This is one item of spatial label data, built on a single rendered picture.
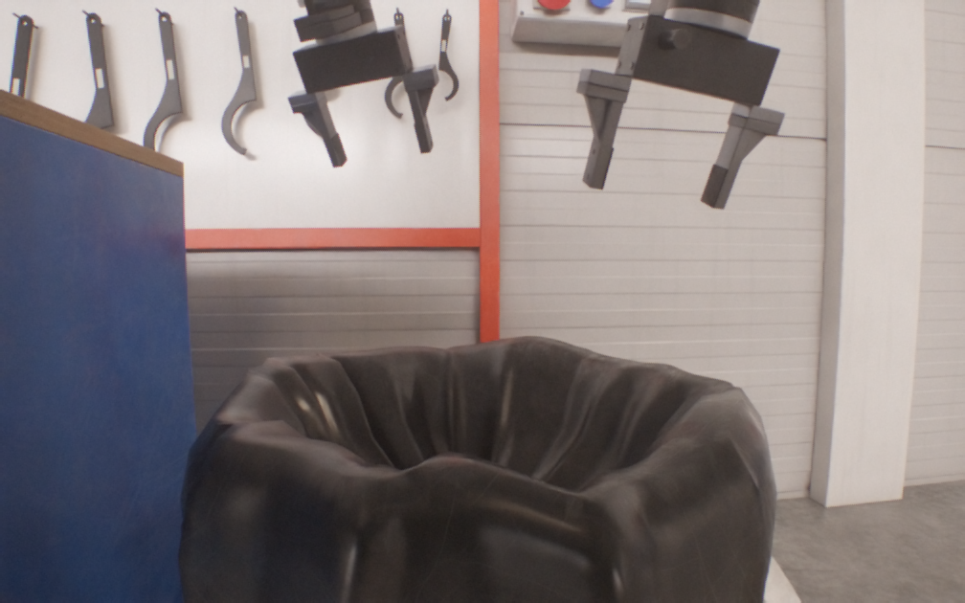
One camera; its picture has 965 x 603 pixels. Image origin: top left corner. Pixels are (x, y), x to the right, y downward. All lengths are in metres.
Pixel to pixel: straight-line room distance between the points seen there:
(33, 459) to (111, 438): 0.12
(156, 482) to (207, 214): 0.87
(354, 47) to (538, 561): 0.55
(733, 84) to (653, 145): 1.07
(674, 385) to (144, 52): 1.56
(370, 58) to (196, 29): 1.06
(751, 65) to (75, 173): 0.69
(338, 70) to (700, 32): 0.40
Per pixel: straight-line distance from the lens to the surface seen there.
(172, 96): 1.56
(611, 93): 0.46
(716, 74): 0.49
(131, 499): 0.77
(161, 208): 0.81
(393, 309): 1.40
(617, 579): 0.26
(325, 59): 0.65
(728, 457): 0.35
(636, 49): 0.47
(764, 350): 1.74
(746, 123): 0.53
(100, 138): 0.72
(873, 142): 1.90
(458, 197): 1.37
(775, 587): 0.64
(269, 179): 1.45
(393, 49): 0.62
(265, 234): 1.43
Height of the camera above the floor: 0.77
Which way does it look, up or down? 4 degrees down
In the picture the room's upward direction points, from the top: straight up
